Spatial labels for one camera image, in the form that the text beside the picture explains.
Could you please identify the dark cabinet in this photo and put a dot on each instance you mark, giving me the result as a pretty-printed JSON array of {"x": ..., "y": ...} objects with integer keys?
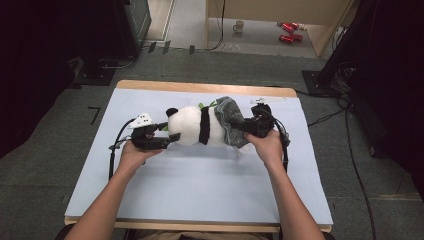
[{"x": 133, "y": 23}]

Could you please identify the black stand base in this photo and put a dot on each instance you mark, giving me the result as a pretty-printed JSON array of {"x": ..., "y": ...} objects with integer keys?
[
  {"x": 315, "y": 83},
  {"x": 95, "y": 75}
]

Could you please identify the panda plush toy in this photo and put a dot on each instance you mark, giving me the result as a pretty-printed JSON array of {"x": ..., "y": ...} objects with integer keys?
[{"x": 188, "y": 125}]

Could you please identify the black tape strip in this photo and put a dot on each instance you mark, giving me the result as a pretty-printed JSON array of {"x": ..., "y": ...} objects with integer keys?
[
  {"x": 151, "y": 47},
  {"x": 166, "y": 47},
  {"x": 192, "y": 49}
]

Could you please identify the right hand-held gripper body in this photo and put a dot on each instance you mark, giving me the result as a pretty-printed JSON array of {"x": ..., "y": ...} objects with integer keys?
[{"x": 261, "y": 123}]

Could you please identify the dark curtain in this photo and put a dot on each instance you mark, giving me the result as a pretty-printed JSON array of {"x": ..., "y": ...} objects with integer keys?
[
  {"x": 393, "y": 83},
  {"x": 33, "y": 66}
]

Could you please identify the grey fluffy cloth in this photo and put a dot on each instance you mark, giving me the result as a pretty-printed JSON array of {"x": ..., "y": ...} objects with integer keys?
[{"x": 231, "y": 115}]

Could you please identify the black tape corner mark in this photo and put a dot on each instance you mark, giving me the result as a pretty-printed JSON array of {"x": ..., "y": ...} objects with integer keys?
[{"x": 96, "y": 111}]

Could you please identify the beige mug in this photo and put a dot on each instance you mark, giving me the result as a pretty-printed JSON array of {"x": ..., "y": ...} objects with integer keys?
[{"x": 238, "y": 26}]

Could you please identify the red can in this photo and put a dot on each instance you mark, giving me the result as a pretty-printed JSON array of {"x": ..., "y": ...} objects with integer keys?
[
  {"x": 298, "y": 37},
  {"x": 296, "y": 25},
  {"x": 287, "y": 28},
  {"x": 286, "y": 38}
]

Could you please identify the person's right hand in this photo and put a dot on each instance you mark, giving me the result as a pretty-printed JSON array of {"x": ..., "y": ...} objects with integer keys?
[{"x": 268, "y": 148}]

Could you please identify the pale table mat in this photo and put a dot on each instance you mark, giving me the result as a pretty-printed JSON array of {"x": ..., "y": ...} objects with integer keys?
[{"x": 200, "y": 186}]

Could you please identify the wooden table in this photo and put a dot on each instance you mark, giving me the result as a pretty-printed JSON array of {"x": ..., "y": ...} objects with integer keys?
[{"x": 200, "y": 87}]

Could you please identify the person's left hand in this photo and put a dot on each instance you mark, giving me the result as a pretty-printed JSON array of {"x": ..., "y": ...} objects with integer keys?
[{"x": 133, "y": 156}]

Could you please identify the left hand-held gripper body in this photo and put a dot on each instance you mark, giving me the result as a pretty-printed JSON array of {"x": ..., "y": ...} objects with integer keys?
[{"x": 145, "y": 136}]

